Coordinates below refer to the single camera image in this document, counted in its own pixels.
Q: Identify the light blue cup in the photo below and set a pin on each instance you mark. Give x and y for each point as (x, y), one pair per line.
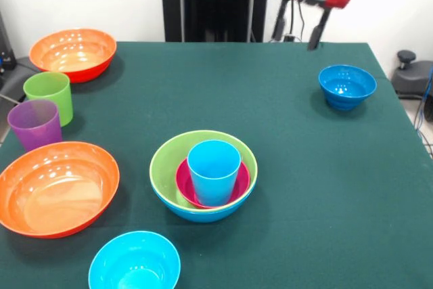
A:
(213, 180)

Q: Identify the large orange bowl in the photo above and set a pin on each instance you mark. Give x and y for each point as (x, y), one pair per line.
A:
(72, 53)
(57, 194)

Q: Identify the small dark blue bowl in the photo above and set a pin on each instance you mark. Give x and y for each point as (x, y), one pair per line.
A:
(348, 89)

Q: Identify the small light blue bowl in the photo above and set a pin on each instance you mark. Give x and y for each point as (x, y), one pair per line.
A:
(135, 265)

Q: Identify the grey stand foot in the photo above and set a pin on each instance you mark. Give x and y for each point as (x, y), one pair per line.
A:
(13, 79)
(416, 76)

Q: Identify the dark green table cloth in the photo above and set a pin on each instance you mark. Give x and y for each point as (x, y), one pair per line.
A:
(304, 201)

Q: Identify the black equipment box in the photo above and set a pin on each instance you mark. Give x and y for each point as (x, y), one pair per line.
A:
(5, 48)

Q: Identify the purple cup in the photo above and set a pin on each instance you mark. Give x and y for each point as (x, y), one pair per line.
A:
(34, 126)

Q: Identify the small pink bowl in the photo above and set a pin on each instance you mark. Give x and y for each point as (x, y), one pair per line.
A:
(243, 180)

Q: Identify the large blue bowl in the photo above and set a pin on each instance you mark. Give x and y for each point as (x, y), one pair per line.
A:
(203, 216)

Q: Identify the green cup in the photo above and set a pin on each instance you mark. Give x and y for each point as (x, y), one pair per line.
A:
(57, 99)

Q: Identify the large green bowl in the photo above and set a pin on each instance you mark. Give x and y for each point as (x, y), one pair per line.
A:
(165, 167)

